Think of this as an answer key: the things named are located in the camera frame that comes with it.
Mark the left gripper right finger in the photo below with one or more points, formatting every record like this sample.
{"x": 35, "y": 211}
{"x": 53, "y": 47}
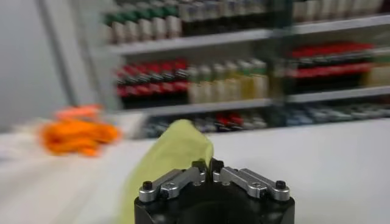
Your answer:
{"x": 250, "y": 182}

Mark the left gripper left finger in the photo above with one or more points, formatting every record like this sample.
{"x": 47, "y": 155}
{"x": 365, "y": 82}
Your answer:
{"x": 179, "y": 181}

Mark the light green t-shirt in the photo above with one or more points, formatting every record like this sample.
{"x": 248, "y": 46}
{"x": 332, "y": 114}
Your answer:
{"x": 170, "y": 152}

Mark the small red-capped dark bottle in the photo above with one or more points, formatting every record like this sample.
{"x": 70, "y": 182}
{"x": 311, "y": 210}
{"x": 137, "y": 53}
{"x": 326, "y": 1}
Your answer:
{"x": 224, "y": 119}
{"x": 236, "y": 119}

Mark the yellow tea bottle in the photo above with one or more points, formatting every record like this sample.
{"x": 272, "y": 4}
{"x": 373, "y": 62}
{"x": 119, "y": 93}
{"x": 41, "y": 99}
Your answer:
{"x": 260, "y": 85}
{"x": 218, "y": 87}
{"x": 206, "y": 88}
{"x": 232, "y": 86}
{"x": 194, "y": 88}
{"x": 246, "y": 86}

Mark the red-capped cola bottle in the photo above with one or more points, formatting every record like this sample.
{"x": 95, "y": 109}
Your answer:
{"x": 134, "y": 88}
{"x": 123, "y": 88}
{"x": 146, "y": 87}
{"x": 169, "y": 86}
{"x": 158, "y": 87}
{"x": 181, "y": 86}

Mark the crumpled orange cloth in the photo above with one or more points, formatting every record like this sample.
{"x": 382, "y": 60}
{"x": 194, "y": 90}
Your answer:
{"x": 76, "y": 137}

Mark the orange and white box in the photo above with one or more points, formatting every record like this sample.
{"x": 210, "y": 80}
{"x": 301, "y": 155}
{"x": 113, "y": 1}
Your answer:
{"x": 77, "y": 112}

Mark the white glass-sided shelf unit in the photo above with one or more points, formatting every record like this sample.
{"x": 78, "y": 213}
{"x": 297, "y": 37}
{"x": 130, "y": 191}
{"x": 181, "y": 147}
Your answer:
{"x": 335, "y": 38}
{"x": 91, "y": 61}

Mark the green-capped dark tea bottle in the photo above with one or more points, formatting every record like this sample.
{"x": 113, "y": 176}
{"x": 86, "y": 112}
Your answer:
{"x": 159, "y": 27}
{"x": 173, "y": 25}
{"x": 132, "y": 30}
{"x": 145, "y": 29}

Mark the black shelf upright post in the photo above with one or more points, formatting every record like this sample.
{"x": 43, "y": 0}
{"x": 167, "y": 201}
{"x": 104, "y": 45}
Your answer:
{"x": 278, "y": 45}

